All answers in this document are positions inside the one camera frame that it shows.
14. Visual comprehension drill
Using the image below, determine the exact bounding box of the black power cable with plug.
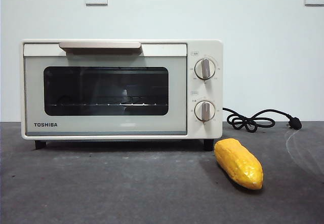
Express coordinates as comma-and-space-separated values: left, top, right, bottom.
222, 107, 303, 133

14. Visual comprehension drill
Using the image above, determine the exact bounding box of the cream oven control knob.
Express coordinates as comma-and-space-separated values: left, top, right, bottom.
194, 58, 216, 80
194, 100, 216, 122

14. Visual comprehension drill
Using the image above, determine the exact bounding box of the cream Toshiba toaster oven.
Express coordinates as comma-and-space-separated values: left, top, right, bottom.
20, 39, 224, 152

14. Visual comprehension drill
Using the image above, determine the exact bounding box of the metal wire oven rack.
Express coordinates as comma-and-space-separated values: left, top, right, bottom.
48, 103, 164, 107

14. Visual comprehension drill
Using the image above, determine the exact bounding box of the glass oven door with handle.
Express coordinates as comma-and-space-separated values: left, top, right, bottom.
23, 41, 188, 135

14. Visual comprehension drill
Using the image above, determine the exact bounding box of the yellow corn cob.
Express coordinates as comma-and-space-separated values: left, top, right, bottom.
214, 138, 264, 190

